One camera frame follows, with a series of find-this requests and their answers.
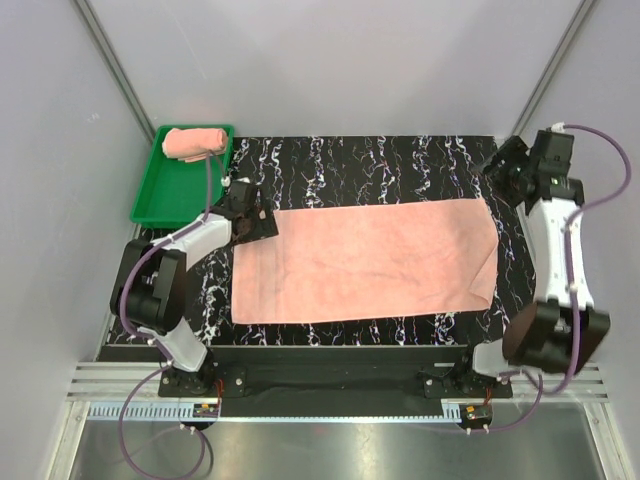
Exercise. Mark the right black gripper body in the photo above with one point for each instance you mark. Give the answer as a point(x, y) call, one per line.
point(506, 180)

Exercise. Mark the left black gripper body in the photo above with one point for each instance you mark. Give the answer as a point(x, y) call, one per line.
point(258, 229)

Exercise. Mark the pink striped towel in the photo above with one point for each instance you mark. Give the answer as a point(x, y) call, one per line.
point(194, 144)

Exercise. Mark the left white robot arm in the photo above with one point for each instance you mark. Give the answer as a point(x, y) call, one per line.
point(149, 293)

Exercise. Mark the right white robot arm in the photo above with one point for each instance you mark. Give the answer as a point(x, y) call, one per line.
point(559, 330)

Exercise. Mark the black marble pattern mat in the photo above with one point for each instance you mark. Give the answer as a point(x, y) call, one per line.
point(314, 172)

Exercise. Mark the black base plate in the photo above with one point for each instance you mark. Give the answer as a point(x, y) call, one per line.
point(334, 382)

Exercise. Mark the aluminium frame rail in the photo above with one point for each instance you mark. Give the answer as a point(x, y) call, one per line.
point(110, 381)

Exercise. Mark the white slotted cable duct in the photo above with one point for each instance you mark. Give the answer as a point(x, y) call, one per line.
point(154, 411)

